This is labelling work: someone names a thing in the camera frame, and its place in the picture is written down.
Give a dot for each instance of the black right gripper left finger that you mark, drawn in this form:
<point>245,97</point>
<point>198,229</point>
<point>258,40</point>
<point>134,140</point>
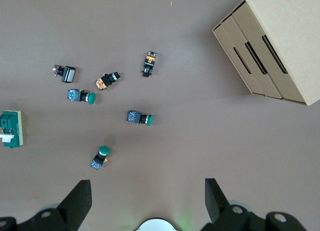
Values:
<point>72,211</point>

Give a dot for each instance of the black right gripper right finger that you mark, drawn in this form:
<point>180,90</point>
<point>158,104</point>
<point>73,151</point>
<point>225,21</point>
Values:
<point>220,211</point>

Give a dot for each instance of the green load switch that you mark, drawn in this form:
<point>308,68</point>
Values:
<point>10,131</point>

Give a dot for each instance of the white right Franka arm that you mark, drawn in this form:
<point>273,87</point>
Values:
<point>155,226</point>

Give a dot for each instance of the green mushroom push button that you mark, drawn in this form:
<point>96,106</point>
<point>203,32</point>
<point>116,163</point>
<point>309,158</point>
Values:
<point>97,162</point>
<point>75,95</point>
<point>133,116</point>

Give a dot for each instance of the square push button black housing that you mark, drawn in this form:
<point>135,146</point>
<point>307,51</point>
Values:
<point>68,74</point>

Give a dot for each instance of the brown cardboard stepped box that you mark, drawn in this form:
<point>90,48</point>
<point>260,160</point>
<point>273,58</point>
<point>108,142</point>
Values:
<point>282,28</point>

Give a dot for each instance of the black selector switch orange base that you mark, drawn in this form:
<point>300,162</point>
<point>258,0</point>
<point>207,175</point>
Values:
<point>105,81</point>
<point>149,63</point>

